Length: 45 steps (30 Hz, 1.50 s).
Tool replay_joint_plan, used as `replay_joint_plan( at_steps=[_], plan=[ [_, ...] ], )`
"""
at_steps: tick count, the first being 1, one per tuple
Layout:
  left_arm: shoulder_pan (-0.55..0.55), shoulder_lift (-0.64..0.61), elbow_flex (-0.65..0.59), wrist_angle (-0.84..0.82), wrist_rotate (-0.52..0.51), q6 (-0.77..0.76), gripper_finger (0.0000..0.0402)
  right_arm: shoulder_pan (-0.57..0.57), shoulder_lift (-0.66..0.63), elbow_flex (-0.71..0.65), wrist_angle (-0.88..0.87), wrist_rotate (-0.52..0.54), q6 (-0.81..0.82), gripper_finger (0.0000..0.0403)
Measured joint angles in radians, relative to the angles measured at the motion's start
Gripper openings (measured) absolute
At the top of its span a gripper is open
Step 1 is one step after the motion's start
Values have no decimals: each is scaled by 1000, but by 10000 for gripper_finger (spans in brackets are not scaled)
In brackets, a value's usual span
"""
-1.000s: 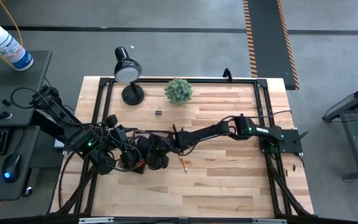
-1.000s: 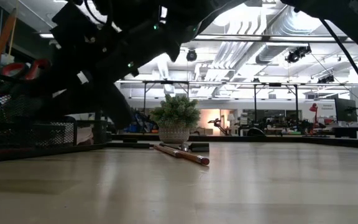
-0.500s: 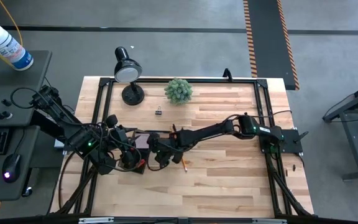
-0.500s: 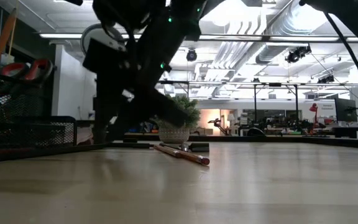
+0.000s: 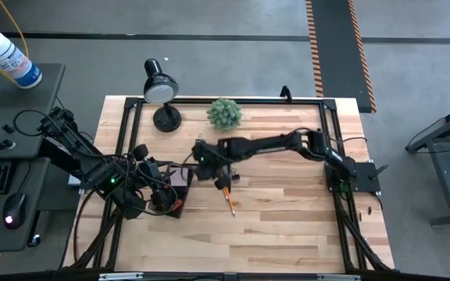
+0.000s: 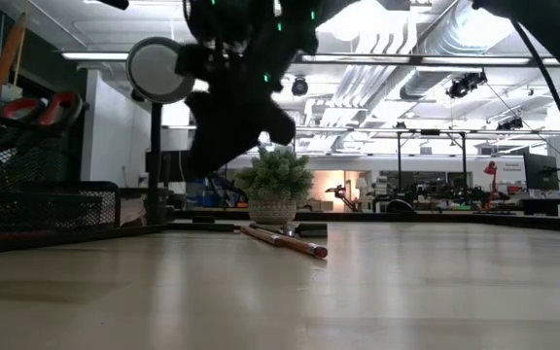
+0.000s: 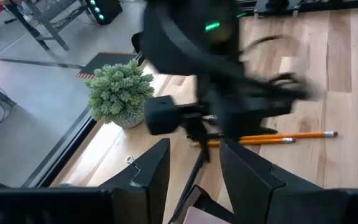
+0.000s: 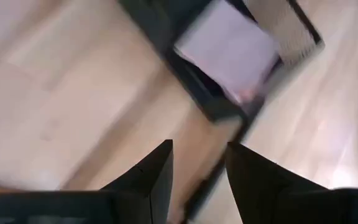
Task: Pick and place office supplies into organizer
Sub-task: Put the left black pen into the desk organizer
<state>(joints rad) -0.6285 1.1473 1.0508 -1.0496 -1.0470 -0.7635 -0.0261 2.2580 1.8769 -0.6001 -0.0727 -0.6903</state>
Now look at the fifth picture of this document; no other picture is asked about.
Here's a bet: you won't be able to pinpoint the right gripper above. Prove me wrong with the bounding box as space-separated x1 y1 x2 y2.
191 139 234 192

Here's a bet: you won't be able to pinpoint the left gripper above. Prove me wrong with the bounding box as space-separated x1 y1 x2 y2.
121 143 177 220

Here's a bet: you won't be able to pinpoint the yellow pencil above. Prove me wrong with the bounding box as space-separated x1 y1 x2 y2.
223 186 237 217

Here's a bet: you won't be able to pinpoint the black mesh desk organizer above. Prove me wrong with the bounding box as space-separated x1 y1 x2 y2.
148 164 195 220

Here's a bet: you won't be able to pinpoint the pink sticky note pad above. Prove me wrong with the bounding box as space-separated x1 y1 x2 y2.
170 166 191 188

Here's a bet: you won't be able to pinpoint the potted green succulent plant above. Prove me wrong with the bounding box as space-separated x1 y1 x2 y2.
205 97 245 132

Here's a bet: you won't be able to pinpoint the black desk lamp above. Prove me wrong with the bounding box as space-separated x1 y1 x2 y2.
142 58 183 133

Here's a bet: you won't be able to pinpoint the black computer mouse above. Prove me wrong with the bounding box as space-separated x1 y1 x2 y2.
2 191 28 230

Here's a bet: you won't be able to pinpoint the dark grey side desk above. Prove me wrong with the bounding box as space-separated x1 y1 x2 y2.
0 62 67 253

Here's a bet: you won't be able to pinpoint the black floor mat striped edges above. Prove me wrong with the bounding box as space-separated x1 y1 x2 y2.
305 0 378 115

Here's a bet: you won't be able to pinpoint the white wipes canister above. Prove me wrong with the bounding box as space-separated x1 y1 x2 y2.
0 30 44 91

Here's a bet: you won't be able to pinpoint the black aluminium table frame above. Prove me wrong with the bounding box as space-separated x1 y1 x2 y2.
58 96 397 281

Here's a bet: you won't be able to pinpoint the black curved frame bracket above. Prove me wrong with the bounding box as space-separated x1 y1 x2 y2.
279 84 294 104

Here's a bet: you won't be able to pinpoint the silver frame bracket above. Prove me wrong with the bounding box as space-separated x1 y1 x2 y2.
316 274 362 281
98 272 145 281

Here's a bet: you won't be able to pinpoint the yellow cable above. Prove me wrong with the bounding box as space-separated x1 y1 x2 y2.
0 0 30 86

